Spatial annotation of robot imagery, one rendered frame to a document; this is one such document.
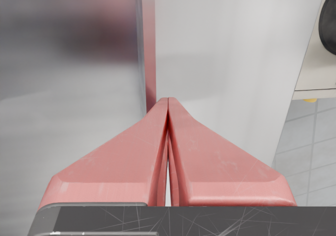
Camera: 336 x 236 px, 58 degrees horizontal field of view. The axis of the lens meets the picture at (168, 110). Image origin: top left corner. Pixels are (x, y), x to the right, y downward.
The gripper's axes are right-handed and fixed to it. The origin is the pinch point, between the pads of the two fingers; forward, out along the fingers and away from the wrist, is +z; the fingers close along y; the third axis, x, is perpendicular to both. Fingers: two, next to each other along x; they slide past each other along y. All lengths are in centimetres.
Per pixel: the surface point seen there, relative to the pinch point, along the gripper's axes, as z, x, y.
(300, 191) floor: 104, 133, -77
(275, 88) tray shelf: 4.5, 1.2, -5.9
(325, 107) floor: 104, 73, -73
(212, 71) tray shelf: 3.9, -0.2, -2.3
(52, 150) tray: 2.2, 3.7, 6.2
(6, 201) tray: 1.6, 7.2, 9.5
